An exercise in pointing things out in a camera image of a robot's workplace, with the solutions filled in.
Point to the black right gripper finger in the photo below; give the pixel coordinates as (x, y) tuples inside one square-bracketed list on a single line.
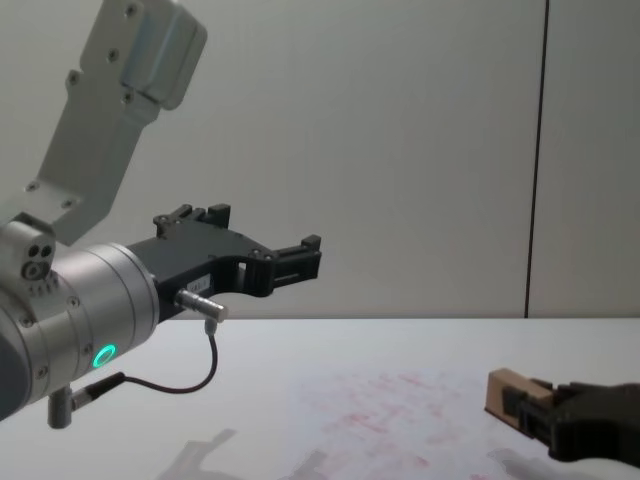
[(535, 417), (554, 388)]

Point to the white sheet with red marks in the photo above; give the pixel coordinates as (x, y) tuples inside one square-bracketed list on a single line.
[(380, 410)]

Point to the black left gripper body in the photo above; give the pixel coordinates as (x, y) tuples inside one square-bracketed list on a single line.
[(210, 255)]

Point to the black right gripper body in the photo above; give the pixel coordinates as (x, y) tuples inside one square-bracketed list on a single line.
[(600, 420)]

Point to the small pale wooden block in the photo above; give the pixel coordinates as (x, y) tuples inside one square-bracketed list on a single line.
[(497, 395)]

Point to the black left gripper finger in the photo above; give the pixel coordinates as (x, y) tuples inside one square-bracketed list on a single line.
[(192, 216), (297, 260)]

